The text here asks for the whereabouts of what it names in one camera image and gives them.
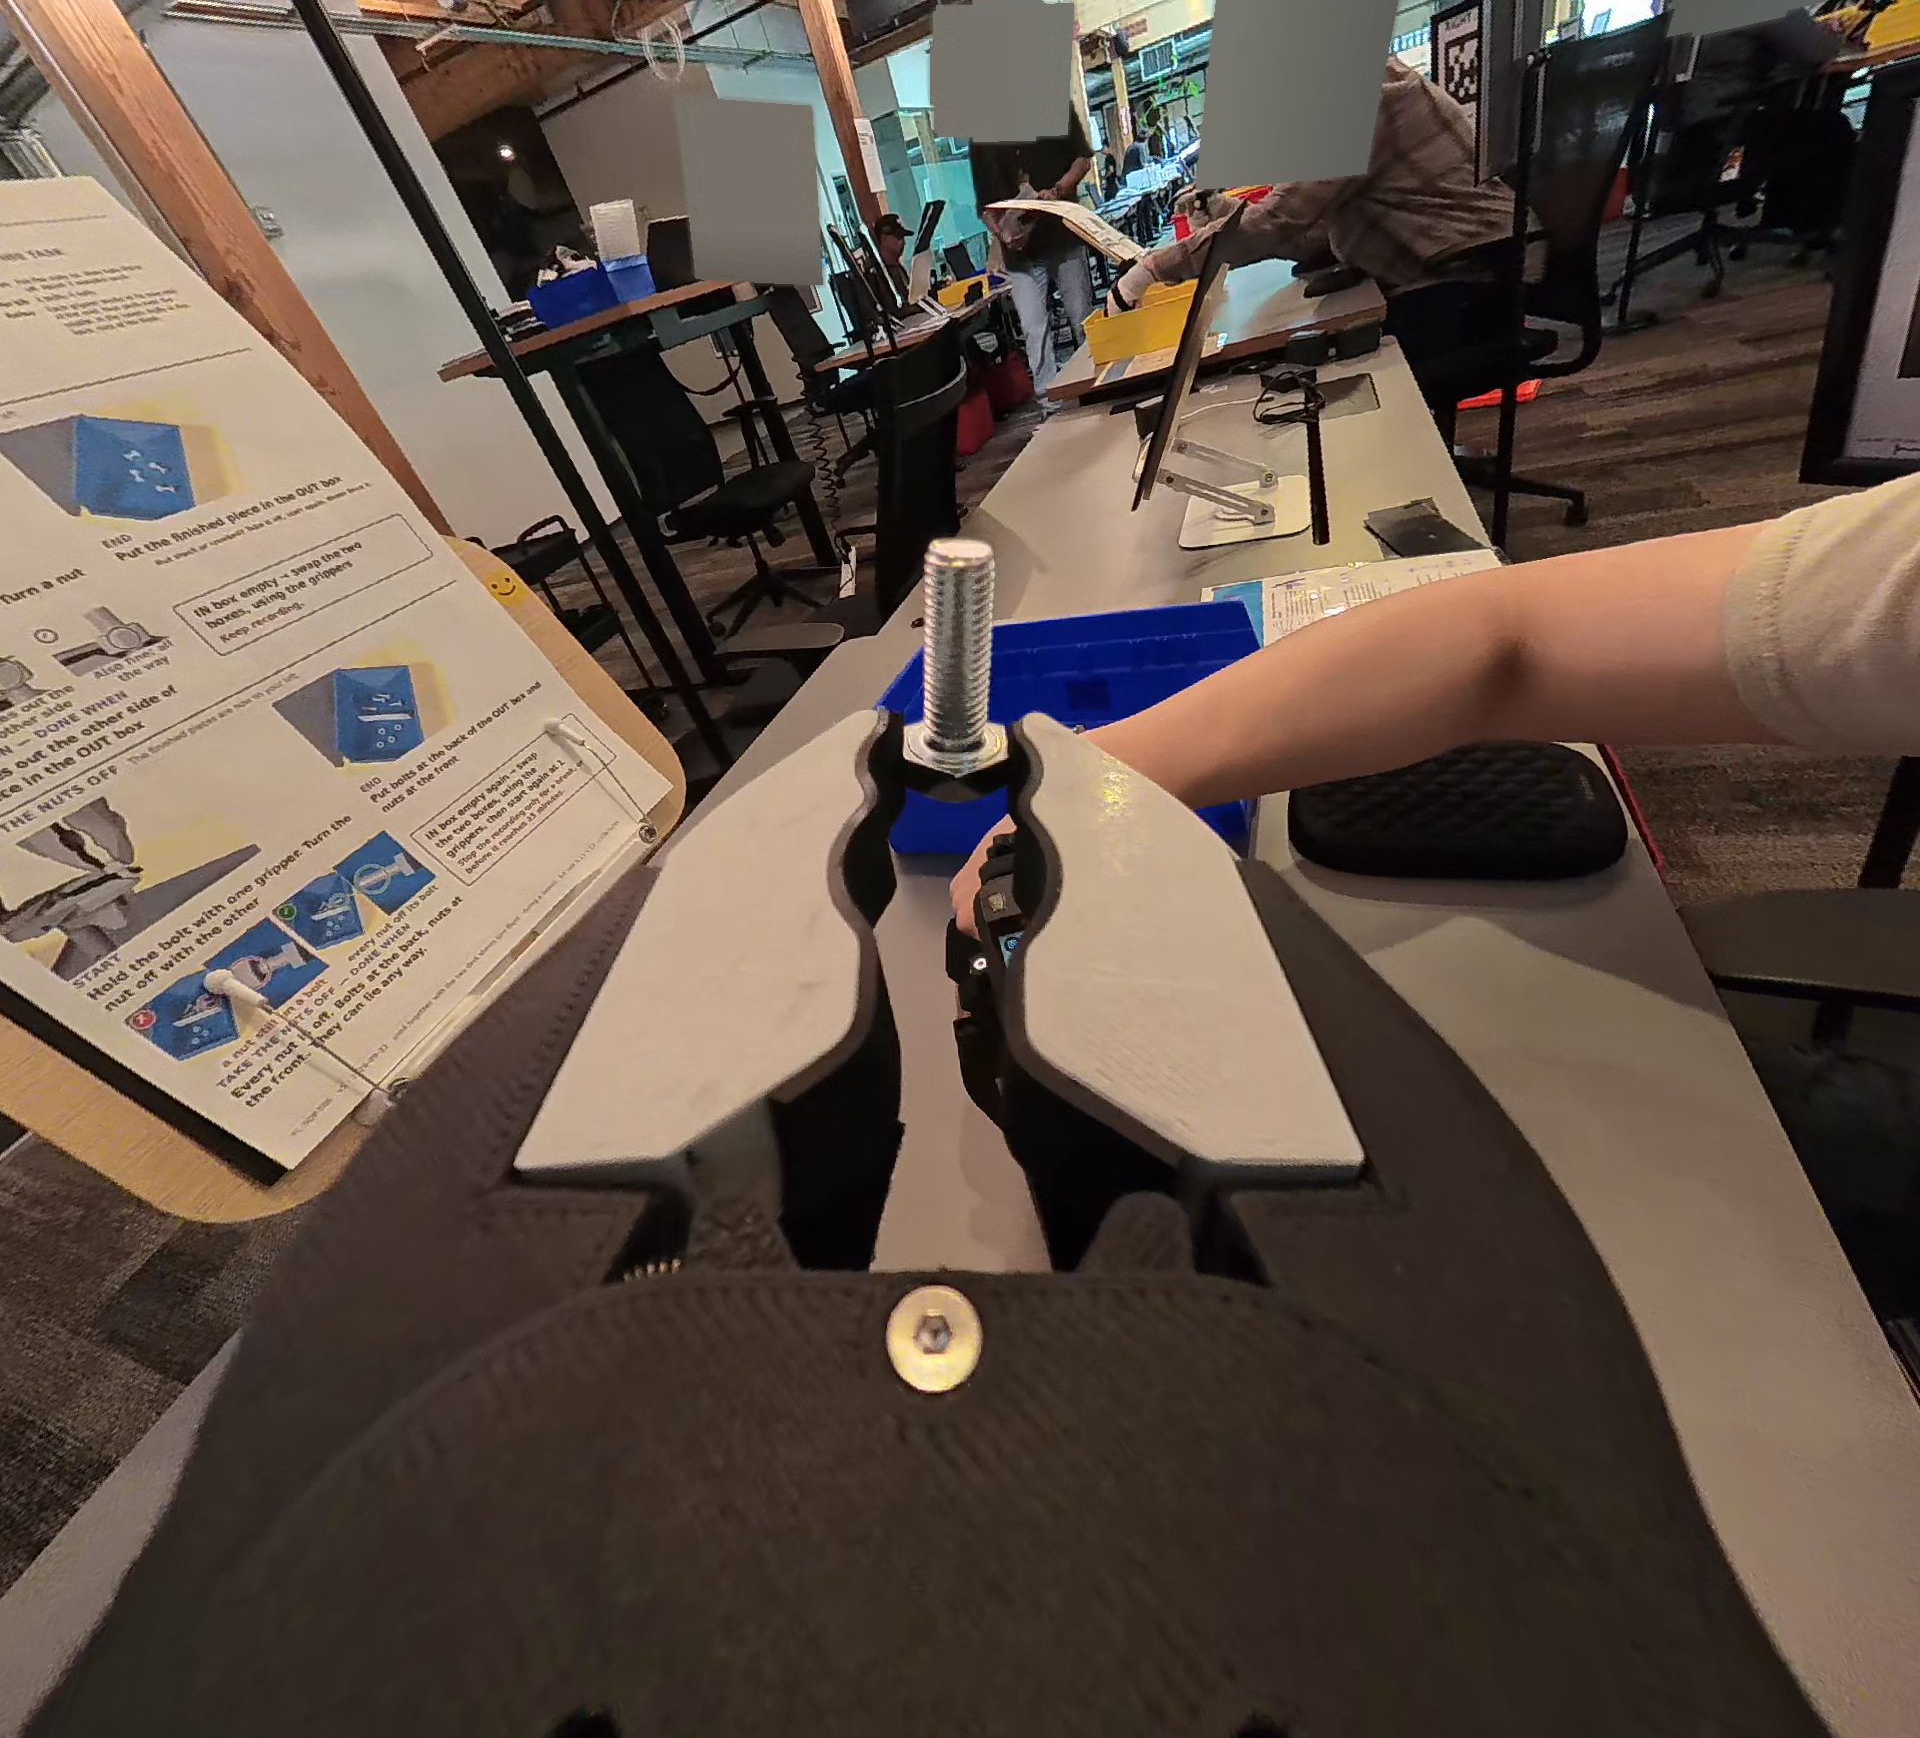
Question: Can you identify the person's right hand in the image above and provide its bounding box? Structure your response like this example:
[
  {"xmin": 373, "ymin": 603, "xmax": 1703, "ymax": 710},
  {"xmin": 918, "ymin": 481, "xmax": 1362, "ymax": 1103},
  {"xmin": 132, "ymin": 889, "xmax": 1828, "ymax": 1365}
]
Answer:
[{"xmin": 949, "ymin": 834, "xmax": 1019, "ymax": 933}]

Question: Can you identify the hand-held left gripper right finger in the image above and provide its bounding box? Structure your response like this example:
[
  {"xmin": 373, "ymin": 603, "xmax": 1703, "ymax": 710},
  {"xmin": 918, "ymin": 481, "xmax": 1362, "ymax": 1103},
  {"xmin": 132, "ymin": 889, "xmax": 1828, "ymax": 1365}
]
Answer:
[{"xmin": 998, "ymin": 714, "xmax": 1369, "ymax": 1194}]

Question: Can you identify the printed paper sheet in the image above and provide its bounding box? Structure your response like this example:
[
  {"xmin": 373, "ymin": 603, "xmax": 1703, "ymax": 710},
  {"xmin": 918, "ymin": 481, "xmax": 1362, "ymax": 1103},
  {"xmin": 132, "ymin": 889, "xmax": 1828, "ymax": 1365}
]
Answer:
[{"xmin": 1199, "ymin": 548, "xmax": 1506, "ymax": 649}]

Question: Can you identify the black slatted-back chair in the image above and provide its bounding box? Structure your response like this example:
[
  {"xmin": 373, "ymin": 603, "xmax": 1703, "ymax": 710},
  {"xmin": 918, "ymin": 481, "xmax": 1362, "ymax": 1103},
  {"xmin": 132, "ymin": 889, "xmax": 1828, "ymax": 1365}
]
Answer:
[{"xmin": 735, "ymin": 321, "xmax": 973, "ymax": 667}]

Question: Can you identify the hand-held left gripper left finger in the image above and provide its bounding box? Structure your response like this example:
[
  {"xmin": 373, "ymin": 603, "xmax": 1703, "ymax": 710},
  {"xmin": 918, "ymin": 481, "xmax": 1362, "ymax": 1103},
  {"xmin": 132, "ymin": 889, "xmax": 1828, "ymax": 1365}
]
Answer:
[{"xmin": 512, "ymin": 707, "xmax": 908, "ymax": 1187}]

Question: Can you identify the instruction sheet on stand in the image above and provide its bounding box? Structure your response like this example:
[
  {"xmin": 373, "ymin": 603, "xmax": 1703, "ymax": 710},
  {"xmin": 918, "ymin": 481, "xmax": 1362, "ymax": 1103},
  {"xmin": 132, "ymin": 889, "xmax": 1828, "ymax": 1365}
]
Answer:
[{"xmin": 0, "ymin": 535, "xmax": 688, "ymax": 1226}]

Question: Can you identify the wood-top standing desk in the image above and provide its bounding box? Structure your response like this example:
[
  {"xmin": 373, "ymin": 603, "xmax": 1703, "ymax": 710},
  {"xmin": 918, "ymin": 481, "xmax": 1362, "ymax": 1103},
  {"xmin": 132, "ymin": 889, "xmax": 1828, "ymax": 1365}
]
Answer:
[{"xmin": 439, "ymin": 280, "xmax": 842, "ymax": 721}]

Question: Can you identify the black tilted display board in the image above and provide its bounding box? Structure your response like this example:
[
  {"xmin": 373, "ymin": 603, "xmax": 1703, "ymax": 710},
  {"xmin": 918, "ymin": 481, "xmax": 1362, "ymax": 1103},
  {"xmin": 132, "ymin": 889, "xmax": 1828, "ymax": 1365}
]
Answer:
[{"xmin": 1129, "ymin": 200, "xmax": 1250, "ymax": 512}]

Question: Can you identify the blue storage box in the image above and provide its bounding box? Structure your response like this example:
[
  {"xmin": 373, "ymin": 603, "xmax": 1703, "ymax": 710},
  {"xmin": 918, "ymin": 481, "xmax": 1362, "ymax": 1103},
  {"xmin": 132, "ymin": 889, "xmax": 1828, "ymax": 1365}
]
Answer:
[{"xmin": 529, "ymin": 251, "xmax": 662, "ymax": 331}]

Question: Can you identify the yellow parts bin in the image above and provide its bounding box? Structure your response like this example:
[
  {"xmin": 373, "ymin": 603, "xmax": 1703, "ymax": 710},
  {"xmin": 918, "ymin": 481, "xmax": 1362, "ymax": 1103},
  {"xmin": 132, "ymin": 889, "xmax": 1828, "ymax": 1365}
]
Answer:
[{"xmin": 1078, "ymin": 279, "xmax": 1205, "ymax": 368}]

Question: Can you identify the black padded wrist rest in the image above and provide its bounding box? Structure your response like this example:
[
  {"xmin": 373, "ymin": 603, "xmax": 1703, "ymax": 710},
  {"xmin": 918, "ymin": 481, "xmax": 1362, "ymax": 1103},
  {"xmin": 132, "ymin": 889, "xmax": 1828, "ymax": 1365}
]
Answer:
[{"xmin": 1287, "ymin": 741, "xmax": 1631, "ymax": 882}]

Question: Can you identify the black mesh office chair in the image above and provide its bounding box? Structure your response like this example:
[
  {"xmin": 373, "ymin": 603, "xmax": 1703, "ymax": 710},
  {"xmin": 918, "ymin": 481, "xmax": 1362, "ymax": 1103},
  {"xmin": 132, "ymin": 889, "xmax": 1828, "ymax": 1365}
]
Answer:
[{"xmin": 1440, "ymin": 12, "xmax": 1613, "ymax": 533}]

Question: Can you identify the wooden support post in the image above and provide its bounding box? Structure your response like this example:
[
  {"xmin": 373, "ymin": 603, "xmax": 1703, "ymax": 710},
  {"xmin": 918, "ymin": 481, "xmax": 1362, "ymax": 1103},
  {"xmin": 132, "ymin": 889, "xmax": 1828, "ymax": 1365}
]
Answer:
[
  {"xmin": 786, "ymin": 0, "xmax": 890, "ymax": 202},
  {"xmin": 0, "ymin": 0, "xmax": 452, "ymax": 540}
]

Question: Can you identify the white metal board stand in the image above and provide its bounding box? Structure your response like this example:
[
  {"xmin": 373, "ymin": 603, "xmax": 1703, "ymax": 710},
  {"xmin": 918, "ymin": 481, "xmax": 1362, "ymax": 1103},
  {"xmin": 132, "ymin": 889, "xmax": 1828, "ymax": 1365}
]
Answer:
[{"xmin": 1162, "ymin": 436, "xmax": 1319, "ymax": 552}]

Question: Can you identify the person's right forearm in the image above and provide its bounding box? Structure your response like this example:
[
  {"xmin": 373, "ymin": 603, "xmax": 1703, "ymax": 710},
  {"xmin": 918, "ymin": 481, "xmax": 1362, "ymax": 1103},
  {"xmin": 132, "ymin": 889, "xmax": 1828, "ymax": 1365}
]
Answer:
[{"xmin": 1071, "ymin": 520, "xmax": 1779, "ymax": 813}]

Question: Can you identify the black rolling cart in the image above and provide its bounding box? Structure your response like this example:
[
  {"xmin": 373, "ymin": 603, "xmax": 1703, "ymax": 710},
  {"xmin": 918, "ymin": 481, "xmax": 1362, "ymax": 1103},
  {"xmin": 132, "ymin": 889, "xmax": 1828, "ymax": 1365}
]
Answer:
[{"xmin": 480, "ymin": 512, "xmax": 639, "ymax": 661}]

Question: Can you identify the black flat plate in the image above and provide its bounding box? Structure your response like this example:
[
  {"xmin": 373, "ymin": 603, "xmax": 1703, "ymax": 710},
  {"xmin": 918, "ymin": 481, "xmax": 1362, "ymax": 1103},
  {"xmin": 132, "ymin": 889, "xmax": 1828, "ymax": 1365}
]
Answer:
[{"xmin": 1366, "ymin": 496, "xmax": 1490, "ymax": 559}]

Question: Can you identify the blue parts bin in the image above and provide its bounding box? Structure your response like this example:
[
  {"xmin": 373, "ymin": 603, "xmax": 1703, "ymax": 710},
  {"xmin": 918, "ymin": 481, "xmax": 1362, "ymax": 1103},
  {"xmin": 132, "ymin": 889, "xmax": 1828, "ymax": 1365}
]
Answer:
[{"xmin": 875, "ymin": 599, "xmax": 1266, "ymax": 860}]

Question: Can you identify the steel hex bolt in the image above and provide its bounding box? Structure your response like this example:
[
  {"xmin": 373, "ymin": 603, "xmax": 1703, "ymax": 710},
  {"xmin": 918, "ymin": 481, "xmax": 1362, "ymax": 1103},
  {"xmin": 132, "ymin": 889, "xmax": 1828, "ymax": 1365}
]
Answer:
[{"xmin": 905, "ymin": 539, "xmax": 1009, "ymax": 787}]

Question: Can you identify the black framed panel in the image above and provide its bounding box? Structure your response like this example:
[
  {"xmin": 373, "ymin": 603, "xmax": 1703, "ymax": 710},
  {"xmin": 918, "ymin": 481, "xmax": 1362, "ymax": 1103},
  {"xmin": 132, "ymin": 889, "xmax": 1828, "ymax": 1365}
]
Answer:
[{"xmin": 1800, "ymin": 59, "xmax": 1920, "ymax": 491}]

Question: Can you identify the printed instruction sheet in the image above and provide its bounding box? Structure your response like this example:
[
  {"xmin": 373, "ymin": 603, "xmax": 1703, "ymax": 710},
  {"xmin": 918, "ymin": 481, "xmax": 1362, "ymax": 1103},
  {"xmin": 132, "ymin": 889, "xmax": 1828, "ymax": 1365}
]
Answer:
[{"xmin": 0, "ymin": 174, "xmax": 672, "ymax": 1169}]

